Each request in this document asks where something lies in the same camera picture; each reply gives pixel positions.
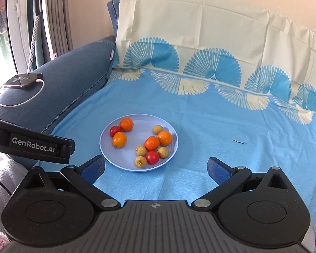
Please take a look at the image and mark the orange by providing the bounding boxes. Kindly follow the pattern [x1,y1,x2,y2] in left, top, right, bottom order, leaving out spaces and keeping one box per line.
[157,130,173,146]
[144,136,160,151]
[112,131,127,148]

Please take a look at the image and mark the longan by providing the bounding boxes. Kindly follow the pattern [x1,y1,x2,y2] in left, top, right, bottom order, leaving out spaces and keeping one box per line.
[135,156,147,168]
[152,125,164,135]
[136,146,147,156]
[157,147,169,159]

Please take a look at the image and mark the orange top small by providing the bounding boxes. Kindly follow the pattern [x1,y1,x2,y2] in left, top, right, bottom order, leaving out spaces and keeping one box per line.
[119,118,133,132]

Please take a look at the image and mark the red cherry tomato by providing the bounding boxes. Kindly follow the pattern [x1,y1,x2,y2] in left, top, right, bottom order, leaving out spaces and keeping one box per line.
[145,151,160,165]
[110,125,121,138]

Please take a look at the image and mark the light blue plate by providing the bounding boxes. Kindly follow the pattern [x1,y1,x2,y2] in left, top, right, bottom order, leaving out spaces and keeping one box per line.
[99,114,179,172]

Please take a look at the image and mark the black smartphone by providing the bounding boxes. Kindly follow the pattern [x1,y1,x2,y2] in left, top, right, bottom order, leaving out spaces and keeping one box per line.
[3,73,43,89]

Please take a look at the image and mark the blue sofa armrest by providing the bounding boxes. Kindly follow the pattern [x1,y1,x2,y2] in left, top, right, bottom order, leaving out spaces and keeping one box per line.
[0,35,116,169]

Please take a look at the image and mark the blue fan-pattern sheet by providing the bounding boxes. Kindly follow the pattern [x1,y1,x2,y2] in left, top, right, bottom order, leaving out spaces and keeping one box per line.
[39,0,316,238]

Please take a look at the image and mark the grey curtain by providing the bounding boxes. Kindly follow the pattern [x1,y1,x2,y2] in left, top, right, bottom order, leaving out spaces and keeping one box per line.
[41,0,73,60]

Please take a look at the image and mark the white braided pole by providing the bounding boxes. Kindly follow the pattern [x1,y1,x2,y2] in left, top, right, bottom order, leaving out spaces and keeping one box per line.
[27,15,40,73]

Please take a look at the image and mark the white charging cable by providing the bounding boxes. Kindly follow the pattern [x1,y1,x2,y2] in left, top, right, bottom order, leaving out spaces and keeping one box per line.
[0,78,46,109]

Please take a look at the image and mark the white window frame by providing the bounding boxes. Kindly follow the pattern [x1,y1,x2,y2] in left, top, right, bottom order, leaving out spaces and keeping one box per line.
[6,0,30,73]

